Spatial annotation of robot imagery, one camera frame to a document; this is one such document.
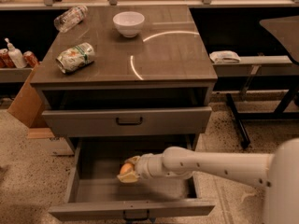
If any orange fruit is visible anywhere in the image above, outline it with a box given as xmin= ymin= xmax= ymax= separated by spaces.
xmin=120 ymin=162 xmax=134 ymax=175

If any red soda can left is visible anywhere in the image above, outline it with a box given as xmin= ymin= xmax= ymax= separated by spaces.
xmin=0 ymin=49 xmax=15 ymax=68

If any open grey middle drawer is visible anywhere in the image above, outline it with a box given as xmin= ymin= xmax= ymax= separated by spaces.
xmin=49 ymin=135 xmax=215 ymax=222

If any grey drawer cabinet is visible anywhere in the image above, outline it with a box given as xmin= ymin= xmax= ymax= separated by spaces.
xmin=30 ymin=5 xmax=219 ymax=138

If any black table frame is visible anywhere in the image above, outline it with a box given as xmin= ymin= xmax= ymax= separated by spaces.
xmin=226 ymin=16 xmax=299 ymax=149

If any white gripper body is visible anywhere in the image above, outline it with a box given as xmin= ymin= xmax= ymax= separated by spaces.
xmin=135 ymin=153 xmax=165 ymax=179

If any clear plastic bottle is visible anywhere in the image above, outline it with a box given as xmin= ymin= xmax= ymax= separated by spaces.
xmin=53 ymin=5 xmax=88 ymax=33

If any green drink can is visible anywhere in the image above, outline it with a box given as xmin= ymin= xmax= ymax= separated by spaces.
xmin=56 ymin=42 xmax=95 ymax=74

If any red soda can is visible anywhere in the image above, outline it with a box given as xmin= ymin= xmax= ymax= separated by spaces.
xmin=23 ymin=51 xmax=39 ymax=67
xmin=0 ymin=49 xmax=15 ymax=68

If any folded white cloth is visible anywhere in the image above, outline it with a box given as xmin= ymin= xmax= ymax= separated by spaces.
xmin=209 ymin=50 xmax=241 ymax=63

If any white ceramic bowl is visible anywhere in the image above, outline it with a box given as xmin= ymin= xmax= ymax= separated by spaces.
xmin=113 ymin=11 xmax=145 ymax=37

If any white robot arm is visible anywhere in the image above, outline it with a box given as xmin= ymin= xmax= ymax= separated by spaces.
xmin=118 ymin=138 xmax=299 ymax=224

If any white pump bottle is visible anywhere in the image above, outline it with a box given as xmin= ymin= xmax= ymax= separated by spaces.
xmin=5 ymin=38 xmax=27 ymax=68

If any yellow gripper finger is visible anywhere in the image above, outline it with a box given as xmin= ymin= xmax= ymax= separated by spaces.
xmin=117 ymin=171 xmax=139 ymax=183
xmin=124 ymin=156 xmax=140 ymax=165

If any brown cardboard box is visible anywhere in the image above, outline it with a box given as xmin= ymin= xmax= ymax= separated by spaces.
xmin=7 ymin=66 xmax=48 ymax=128

